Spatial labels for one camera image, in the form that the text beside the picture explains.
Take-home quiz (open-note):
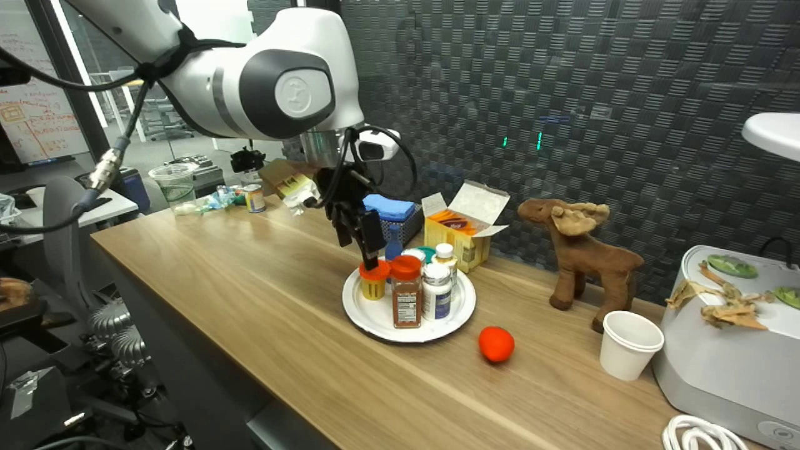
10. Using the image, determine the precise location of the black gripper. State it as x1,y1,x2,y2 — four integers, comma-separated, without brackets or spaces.
313,163,388,271

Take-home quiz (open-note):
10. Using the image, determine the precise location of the yellow tub orange lid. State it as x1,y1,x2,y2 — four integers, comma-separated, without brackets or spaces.
358,258,391,303

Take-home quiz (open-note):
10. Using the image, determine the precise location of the spice jar red lid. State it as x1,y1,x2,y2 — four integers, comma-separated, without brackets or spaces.
390,253,426,330

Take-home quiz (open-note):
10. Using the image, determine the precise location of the orange toy tomato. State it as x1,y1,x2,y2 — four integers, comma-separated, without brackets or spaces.
475,321,516,368

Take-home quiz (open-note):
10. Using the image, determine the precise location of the white paper plate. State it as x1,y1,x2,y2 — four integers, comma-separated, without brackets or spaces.
340,253,480,344

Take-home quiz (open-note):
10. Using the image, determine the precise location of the blue sponge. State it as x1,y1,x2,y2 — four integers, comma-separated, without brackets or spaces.
360,191,420,224

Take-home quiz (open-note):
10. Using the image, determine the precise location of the yellow open carton box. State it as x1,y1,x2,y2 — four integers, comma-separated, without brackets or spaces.
420,179,513,274

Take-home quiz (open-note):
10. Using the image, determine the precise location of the small tin can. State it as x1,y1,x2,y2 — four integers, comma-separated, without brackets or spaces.
243,181,270,214

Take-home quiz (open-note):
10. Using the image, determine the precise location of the black stand device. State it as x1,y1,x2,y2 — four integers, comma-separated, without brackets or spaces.
228,139,270,175

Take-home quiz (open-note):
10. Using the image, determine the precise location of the teal plastic packet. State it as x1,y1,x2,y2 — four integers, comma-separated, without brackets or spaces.
171,185,244,218

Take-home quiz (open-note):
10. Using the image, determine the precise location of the white bucket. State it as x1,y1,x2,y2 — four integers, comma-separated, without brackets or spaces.
146,160,203,208

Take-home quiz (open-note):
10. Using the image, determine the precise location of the brown plush moose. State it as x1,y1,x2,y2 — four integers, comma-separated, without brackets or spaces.
515,195,646,334

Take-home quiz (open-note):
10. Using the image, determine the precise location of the white paper cup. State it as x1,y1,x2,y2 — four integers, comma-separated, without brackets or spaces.
598,308,668,385

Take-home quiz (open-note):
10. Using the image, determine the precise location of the white container with leaves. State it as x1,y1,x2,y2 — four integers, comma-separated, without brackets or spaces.
649,241,800,450

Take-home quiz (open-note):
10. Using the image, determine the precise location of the white raised platform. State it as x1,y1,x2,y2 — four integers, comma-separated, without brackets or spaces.
740,109,800,164

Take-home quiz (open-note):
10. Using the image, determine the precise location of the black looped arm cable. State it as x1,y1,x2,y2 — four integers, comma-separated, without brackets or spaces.
335,121,420,209

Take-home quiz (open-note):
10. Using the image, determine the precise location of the long black hanging cable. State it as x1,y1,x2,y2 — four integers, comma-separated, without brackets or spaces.
0,21,244,236

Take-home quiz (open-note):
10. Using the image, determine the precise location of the white coiled cable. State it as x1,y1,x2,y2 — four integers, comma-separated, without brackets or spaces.
660,411,748,450

